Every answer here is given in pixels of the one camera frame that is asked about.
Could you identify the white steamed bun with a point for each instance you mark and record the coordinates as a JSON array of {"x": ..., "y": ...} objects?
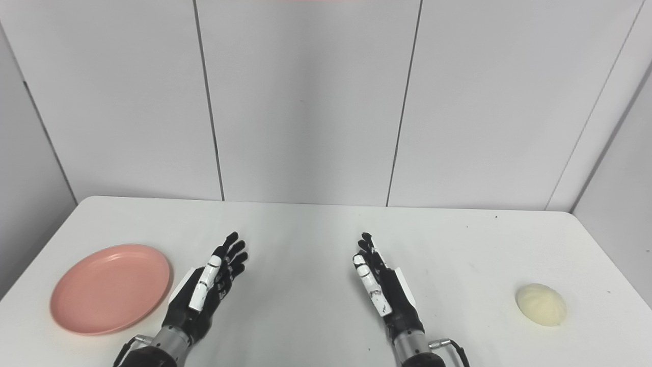
[{"x": 541, "y": 305}]

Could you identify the pink round plate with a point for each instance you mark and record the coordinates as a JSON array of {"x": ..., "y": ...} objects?
[{"x": 109, "y": 288}]

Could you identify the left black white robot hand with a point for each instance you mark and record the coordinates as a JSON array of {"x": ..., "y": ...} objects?
[{"x": 186, "y": 308}]

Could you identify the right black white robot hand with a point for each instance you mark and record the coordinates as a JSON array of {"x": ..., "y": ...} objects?
[{"x": 400, "y": 303}]

